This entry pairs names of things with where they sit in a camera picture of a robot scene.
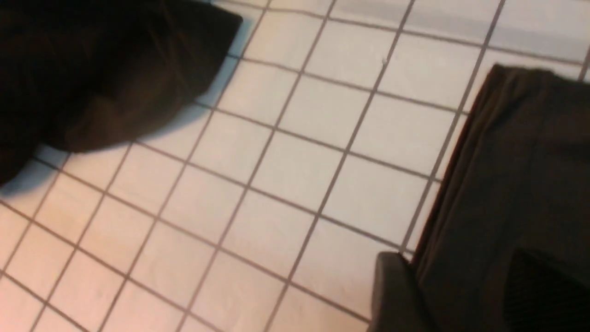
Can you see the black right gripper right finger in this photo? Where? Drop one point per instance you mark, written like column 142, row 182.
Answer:
column 544, row 294

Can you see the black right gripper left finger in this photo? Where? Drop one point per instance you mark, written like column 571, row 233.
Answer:
column 396, row 302

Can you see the gray long-sleeved shirt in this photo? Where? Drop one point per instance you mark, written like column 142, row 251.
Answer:
column 519, row 177

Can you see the black crumpled cloth pile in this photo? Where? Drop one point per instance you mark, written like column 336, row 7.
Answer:
column 83, row 75

